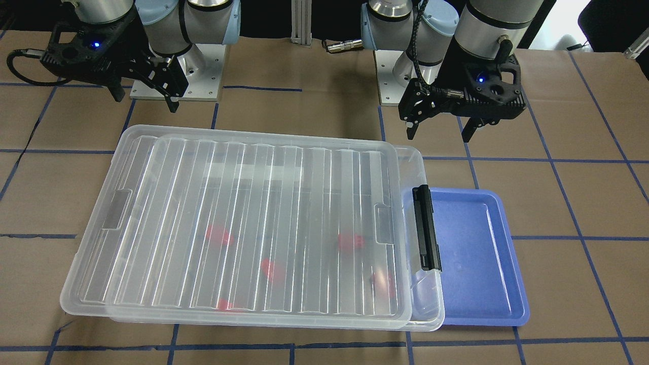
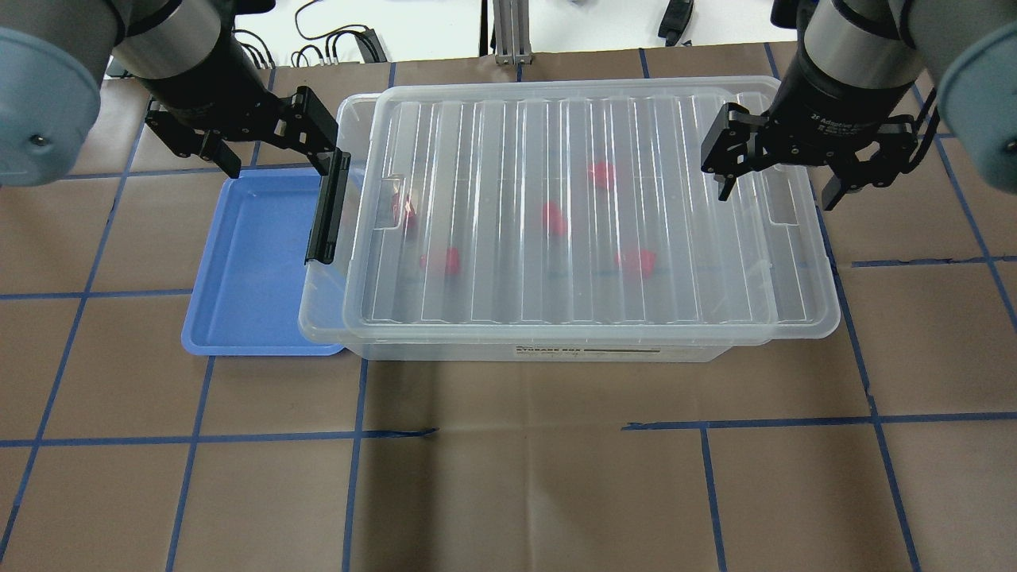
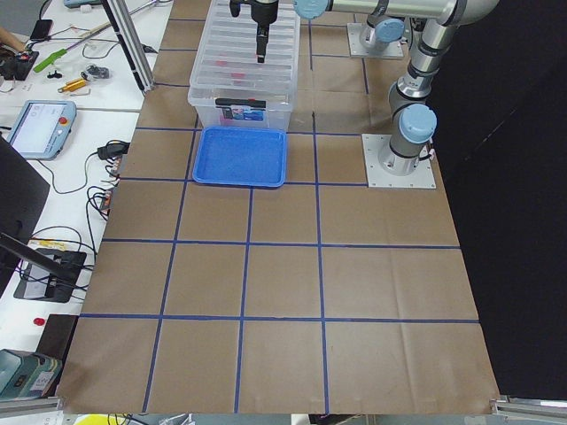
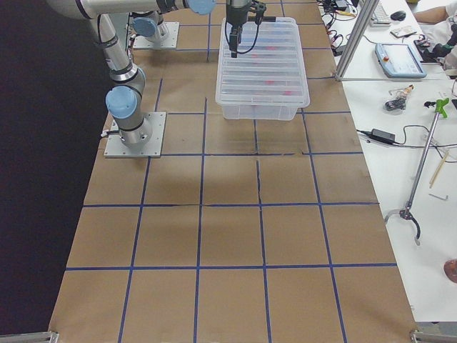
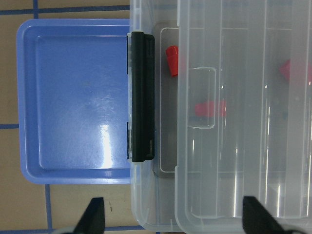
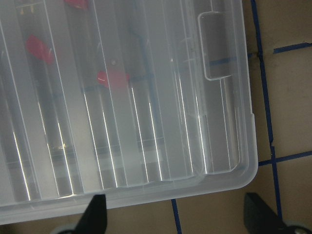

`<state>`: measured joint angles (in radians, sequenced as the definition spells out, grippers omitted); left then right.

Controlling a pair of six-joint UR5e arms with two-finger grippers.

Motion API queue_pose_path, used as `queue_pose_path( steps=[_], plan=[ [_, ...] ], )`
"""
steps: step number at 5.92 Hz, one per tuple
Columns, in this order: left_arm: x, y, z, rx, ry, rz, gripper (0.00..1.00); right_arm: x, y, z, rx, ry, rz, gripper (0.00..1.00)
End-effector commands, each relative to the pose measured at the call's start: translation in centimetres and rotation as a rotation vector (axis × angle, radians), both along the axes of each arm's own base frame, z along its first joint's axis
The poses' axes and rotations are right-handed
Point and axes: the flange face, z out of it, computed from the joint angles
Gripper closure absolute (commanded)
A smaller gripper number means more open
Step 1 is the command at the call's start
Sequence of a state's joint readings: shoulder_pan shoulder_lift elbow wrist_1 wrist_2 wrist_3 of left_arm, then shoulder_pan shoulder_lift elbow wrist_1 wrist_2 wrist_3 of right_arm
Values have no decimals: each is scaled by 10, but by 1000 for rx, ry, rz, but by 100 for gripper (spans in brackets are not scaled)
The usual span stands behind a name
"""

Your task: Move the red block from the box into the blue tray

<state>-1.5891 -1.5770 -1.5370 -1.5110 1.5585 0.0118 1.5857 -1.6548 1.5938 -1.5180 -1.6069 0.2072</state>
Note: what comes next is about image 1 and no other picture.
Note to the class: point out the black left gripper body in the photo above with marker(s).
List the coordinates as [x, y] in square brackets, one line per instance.
[453, 77]

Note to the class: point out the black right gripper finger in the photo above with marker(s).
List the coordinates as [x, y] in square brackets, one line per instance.
[161, 75]
[172, 103]

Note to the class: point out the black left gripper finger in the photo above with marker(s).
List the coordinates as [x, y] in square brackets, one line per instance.
[418, 103]
[472, 126]

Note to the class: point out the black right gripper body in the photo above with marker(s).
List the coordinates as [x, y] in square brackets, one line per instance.
[133, 46]

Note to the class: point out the clear plastic box lid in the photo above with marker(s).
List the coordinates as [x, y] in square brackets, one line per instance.
[142, 148]

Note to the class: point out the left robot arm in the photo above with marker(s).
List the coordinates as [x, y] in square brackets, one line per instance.
[424, 30]

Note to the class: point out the red block upper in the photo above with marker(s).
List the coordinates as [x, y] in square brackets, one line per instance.
[348, 242]

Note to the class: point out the clear plastic storage box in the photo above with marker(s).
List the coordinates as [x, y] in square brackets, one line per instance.
[283, 235]

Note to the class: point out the blue plastic tray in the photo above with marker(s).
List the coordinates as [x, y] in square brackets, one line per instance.
[480, 282]

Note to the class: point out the red block lower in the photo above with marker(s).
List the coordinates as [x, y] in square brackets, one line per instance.
[383, 285]

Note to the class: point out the red block middle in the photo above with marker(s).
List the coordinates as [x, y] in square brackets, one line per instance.
[273, 271]

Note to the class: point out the red block bottom edge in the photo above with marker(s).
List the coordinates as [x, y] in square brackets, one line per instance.
[223, 305]

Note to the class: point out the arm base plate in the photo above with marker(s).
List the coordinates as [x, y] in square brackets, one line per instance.
[194, 76]
[394, 69]

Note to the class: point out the metal cable connector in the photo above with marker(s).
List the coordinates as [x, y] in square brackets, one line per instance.
[342, 47]

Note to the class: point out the black box latch handle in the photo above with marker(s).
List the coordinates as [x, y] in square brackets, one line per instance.
[429, 251]

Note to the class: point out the aluminium frame post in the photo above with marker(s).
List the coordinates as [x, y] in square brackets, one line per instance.
[301, 23]

